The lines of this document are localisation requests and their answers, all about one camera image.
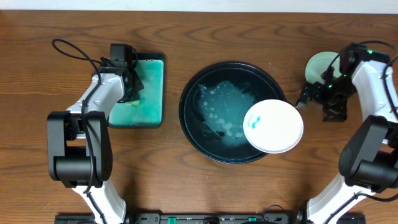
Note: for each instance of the round black serving tray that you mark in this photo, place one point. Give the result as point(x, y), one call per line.
point(213, 106)

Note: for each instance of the white plate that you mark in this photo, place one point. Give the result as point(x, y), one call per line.
point(273, 126)

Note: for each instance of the green scrubbing sponge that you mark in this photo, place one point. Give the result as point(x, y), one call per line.
point(134, 102)

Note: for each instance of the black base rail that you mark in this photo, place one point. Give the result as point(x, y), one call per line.
point(156, 218)

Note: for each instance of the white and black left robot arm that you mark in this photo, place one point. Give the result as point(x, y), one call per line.
point(78, 143)

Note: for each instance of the black rectangular soapy water tray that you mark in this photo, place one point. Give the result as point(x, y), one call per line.
point(149, 112)

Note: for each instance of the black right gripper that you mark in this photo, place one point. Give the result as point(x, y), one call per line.
point(337, 112)

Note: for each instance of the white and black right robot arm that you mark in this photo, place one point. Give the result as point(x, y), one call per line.
point(368, 163)

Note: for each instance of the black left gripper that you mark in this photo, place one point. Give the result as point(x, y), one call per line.
point(133, 84)

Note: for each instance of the mint green plate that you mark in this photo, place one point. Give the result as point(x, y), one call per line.
point(317, 65)

